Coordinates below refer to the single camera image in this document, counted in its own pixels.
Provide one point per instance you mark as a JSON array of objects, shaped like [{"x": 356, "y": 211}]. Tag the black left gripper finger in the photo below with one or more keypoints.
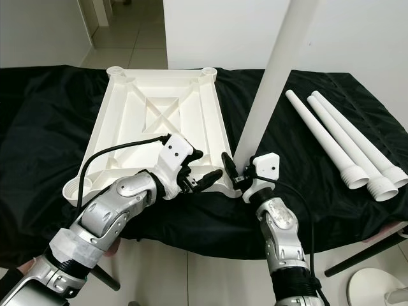
[
  {"x": 194, "y": 160},
  {"x": 210, "y": 180}
]

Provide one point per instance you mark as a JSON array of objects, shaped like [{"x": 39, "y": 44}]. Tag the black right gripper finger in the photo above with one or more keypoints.
[{"x": 229, "y": 169}]

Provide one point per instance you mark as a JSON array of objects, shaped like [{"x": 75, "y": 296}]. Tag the white plastic table top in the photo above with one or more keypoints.
[{"x": 153, "y": 89}]

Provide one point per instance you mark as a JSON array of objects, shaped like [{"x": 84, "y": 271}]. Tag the white plastic table leg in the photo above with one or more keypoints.
[
  {"x": 322, "y": 137},
  {"x": 363, "y": 137},
  {"x": 350, "y": 146},
  {"x": 284, "y": 76}
]

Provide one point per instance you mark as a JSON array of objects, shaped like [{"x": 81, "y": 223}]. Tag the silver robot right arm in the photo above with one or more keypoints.
[{"x": 280, "y": 236}]

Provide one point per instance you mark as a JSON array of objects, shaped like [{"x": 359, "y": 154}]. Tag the black cloth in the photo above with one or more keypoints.
[{"x": 38, "y": 127}]

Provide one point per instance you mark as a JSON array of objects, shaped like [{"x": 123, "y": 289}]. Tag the pink folding table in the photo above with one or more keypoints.
[{"x": 395, "y": 231}]

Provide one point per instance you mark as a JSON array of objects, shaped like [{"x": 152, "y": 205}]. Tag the white round stand base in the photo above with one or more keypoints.
[{"x": 376, "y": 290}]

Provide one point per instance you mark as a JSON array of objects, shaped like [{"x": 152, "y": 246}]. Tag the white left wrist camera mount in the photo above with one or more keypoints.
[{"x": 175, "y": 153}]

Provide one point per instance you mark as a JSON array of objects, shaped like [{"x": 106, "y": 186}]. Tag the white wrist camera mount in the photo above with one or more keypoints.
[
  {"x": 175, "y": 153},
  {"x": 266, "y": 167}
]

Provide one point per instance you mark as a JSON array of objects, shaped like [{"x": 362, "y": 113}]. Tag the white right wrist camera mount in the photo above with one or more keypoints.
[{"x": 266, "y": 167}]

